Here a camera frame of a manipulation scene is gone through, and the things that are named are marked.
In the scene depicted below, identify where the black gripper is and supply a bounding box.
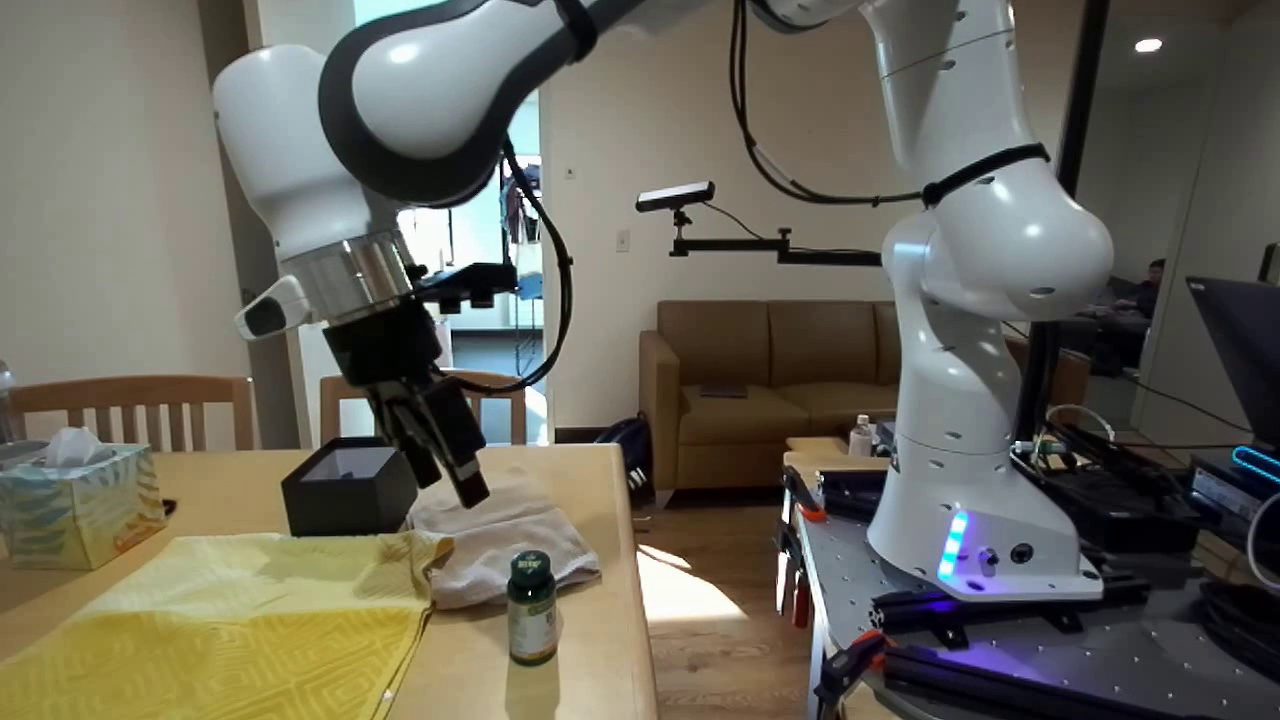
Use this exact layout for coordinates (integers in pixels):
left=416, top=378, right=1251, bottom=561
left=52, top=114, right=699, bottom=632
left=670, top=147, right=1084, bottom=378
left=321, top=297, right=495, bottom=510

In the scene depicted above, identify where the yellow patterned towel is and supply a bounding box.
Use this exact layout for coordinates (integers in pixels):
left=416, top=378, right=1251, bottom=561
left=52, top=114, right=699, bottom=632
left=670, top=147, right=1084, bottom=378
left=0, top=527, right=450, bottom=720

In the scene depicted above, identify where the black open square box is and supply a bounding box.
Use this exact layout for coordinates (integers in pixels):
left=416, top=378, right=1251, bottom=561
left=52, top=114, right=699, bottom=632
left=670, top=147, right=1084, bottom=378
left=276, top=430, right=423, bottom=539

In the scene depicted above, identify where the beige plain cloth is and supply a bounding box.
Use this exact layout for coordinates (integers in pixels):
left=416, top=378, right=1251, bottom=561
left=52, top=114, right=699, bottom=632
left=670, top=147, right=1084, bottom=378
left=402, top=476, right=603, bottom=614

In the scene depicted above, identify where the black bag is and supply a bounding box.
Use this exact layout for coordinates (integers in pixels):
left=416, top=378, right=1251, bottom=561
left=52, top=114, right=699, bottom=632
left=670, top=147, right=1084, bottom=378
left=598, top=410, right=659, bottom=506

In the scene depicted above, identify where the small green pill bottle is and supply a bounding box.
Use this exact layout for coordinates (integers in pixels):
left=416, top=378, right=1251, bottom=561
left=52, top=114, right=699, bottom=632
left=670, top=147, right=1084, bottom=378
left=504, top=546, right=566, bottom=669

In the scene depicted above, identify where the wooden slat-back chair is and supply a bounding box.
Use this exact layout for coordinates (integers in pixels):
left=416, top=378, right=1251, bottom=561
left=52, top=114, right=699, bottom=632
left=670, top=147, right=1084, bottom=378
left=4, top=366, right=264, bottom=460

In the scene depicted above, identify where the brown leather sofa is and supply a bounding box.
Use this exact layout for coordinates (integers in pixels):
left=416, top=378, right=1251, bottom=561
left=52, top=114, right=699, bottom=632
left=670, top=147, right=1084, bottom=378
left=636, top=297, right=1096, bottom=499

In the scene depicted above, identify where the patterned tissue box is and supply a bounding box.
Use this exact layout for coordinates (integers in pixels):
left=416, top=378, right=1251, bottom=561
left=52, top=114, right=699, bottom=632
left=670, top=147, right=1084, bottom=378
left=0, top=423, right=169, bottom=576

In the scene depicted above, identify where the low wooden coffee table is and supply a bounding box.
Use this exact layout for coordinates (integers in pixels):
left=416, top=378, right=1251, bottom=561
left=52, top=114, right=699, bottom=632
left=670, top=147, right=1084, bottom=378
left=782, top=430, right=902, bottom=510

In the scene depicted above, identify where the long black clamp bar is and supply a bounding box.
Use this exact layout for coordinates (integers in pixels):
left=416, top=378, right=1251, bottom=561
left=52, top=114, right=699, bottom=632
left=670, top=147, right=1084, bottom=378
left=876, top=641, right=1212, bottom=720

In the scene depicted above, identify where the black electronics box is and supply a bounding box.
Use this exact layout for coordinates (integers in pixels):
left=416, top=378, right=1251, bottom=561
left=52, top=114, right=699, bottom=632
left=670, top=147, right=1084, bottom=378
left=1008, top=421, right=1208, bottom=561

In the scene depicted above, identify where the black vertical pole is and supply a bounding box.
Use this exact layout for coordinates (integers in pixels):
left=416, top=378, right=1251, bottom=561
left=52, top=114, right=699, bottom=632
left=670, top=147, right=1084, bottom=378
left=1016, top=0, right=1114, bottom=448

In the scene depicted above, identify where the dark laptop screen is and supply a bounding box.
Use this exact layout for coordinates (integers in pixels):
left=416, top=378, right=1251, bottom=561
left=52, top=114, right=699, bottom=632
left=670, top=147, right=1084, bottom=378
left=1182, top=267, right=1280, bottom=455

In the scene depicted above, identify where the blue lit black device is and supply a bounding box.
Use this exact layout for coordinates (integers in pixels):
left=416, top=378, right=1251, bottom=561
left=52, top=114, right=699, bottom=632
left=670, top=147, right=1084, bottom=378
left=1223, top=438, right=1280, bottom=492

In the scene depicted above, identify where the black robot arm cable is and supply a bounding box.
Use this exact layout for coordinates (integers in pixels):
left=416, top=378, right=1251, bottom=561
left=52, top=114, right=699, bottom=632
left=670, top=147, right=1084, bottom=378
left=456, top=0, right=929, bottom=398

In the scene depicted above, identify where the stereo camera on mount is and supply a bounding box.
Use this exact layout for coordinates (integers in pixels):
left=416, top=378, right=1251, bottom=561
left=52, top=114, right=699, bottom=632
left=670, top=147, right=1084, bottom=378
left=634, top=175, right=722, bottom=219

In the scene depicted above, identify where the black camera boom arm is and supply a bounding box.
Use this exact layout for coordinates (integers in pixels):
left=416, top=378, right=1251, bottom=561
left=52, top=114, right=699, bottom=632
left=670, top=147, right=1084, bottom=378
left=664, top=213, right=888, bottom=270

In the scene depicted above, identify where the orange handled bar clamp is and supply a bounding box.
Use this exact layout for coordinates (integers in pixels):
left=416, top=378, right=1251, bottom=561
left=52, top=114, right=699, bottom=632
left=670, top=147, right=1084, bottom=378
left=814, top=625, right=898, bottom=713

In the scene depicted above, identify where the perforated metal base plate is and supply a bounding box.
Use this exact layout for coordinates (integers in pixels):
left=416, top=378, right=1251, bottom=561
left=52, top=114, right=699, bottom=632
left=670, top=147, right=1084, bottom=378
left=793, top=506, right=1280, bottom=720

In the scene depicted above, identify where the white cable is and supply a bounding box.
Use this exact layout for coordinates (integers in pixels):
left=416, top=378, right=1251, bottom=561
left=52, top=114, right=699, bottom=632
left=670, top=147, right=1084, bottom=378
left=1240, top=488, right=1280, bottom=591

